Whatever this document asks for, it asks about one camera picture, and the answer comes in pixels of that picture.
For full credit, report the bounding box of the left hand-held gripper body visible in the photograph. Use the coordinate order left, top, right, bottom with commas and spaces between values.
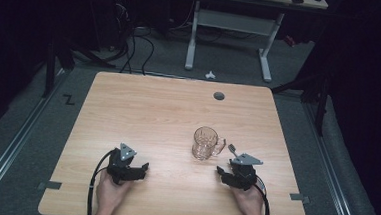
106, 142, 138, 186

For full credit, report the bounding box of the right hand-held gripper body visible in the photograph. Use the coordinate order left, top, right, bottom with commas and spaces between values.
227, 152, 265, 193

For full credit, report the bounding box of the grey tape strip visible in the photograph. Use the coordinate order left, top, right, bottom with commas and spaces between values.
289, 192, 311, 205
37, 179, 64, 192

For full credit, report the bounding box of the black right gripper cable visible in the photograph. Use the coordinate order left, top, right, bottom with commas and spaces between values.
252, 177, 274, 215

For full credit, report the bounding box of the small red object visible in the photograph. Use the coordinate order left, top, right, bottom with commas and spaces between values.
282, 34, 298, 49

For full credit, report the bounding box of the black floor cable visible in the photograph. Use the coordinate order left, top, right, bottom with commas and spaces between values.
118, 29, 138, 75
133, 33, 157, 77

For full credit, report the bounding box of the person's left hand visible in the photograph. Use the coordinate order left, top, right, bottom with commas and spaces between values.
94, 171, 134, 215

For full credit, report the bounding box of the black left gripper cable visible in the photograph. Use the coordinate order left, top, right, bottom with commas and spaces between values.
85, 146, 117, 215

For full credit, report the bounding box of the clear glass mug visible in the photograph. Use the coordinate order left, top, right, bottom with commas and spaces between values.
190, 125, 228, 163

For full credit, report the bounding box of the metal floor rail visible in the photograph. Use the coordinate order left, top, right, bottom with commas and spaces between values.
295, 99, 369, 215
0, 70, 66, 215

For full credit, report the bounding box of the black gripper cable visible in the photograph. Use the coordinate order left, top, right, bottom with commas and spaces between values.
252, 177, 274, 215
85, 146, 117, 215

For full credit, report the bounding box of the grey round table grommet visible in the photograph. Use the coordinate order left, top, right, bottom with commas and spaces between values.
212, 91, 226, 103

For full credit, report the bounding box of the white frame desk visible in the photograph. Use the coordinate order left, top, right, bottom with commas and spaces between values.
183, 0, 330, 87

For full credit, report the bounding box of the black metal stand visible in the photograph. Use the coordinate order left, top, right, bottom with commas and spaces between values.
41, 36, 117, 103
268, 66, 334, 138

